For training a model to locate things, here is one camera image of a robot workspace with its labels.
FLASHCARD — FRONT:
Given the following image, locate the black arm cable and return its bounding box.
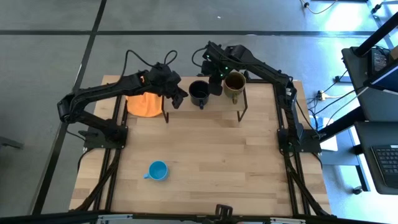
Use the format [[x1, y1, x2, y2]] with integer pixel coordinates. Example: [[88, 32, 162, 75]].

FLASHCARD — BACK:
[[190, 46, 208, 68], [119, 49, 178, 86]]

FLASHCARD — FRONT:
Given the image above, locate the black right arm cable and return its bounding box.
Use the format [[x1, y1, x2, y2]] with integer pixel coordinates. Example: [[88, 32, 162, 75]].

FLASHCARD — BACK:
[[190, 46, 208, 68]]

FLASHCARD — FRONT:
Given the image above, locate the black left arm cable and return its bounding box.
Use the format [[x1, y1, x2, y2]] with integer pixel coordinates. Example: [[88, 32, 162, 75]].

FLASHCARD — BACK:
[[119, 49, 178, 86]]

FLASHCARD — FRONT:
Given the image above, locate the orange microfibre cloth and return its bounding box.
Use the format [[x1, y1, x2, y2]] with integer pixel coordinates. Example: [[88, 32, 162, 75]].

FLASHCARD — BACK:
[[126, 75, 164, 118]]

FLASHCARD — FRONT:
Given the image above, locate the small blue mug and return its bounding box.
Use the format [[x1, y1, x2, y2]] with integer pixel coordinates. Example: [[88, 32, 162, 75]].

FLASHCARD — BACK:
[[142, 160, 169, 182]]

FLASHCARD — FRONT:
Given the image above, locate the black diagonal pole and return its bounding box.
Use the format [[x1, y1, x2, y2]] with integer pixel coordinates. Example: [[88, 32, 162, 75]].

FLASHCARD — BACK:
[[354, 11, 398, 57]]

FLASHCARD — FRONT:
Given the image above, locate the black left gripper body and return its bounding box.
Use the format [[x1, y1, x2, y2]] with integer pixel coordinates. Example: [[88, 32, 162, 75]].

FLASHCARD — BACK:
[[150, 63, 182, 96]]

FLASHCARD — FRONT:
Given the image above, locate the silver rail bracket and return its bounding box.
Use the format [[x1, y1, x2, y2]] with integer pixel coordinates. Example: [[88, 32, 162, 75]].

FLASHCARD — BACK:
[[97, 213, 134, 224], [269, 217, 307, 224]]

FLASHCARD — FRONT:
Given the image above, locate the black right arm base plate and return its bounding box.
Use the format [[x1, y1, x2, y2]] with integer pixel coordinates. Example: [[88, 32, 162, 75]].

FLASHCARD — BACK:
[[277, 128, 322, 153]]

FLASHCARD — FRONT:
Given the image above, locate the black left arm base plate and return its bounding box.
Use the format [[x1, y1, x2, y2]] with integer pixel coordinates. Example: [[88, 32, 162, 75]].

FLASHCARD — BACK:
[[83, 124, 129, 149]]

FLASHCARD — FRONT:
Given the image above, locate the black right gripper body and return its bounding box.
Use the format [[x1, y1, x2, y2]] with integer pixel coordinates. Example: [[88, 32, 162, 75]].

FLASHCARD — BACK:
[[201, 42, 233, 82]]

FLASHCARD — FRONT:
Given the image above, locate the black clamp-like device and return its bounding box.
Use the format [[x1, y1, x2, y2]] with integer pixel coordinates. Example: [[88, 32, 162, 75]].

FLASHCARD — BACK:
[[214, 203, 234, 219]]

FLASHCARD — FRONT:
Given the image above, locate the dark grey cart top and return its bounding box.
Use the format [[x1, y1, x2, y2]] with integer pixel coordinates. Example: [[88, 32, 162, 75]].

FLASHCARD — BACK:
[[341, 46, 398, 122]]

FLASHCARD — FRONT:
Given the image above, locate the black electronic device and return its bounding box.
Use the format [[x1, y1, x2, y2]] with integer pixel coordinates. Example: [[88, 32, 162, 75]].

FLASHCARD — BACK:
[[368, 46, 391, 78]]

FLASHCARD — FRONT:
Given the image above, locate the olive brown ceramic mug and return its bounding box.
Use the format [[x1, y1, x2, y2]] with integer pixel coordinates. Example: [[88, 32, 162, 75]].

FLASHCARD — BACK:
[[223, 71, 247, 105]]

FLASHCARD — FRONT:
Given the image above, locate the dark grey keyboard desk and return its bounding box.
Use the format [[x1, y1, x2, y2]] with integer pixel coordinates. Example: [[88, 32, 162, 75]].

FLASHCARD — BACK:
[[354, 120, 398, 196]]

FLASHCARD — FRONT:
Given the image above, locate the wooden shelf with black legs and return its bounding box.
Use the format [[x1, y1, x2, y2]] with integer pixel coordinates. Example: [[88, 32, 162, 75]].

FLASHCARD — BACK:
[[160, 76, 249, 124]]

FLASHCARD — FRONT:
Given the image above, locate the dark blue panel white edge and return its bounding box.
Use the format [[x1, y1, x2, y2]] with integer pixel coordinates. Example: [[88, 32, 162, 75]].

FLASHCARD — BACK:
[[371, 67, 398, 93]]

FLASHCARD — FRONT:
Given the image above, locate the black diagonal beam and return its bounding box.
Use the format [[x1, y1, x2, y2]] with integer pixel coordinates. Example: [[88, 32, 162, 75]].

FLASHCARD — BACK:
[[317, 114, 366, 135]]

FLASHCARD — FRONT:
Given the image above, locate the white power cable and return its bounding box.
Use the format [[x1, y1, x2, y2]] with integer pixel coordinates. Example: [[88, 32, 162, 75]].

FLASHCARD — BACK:
[[325, 92, 351, 99]]

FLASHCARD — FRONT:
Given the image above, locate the black floor cable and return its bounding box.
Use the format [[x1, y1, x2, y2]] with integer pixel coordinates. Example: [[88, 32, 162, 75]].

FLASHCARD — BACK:
[[299, 0, 339, 16], [369, 0, 398, 15], [307, 86, 368, 118]]

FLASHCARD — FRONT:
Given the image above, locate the black computer keyboard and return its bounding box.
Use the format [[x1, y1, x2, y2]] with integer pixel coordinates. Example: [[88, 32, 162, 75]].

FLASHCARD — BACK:
[[371, 144, 398, 190]]

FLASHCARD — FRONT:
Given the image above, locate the grey chair leg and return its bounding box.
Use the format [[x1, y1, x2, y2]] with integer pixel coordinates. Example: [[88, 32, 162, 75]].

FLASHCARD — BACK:
[[0, 136, 25, 150]]

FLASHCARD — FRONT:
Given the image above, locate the black ceramic mug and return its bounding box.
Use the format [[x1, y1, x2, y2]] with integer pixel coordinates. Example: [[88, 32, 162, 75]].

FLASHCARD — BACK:
[[188, 80, 211, 110]]

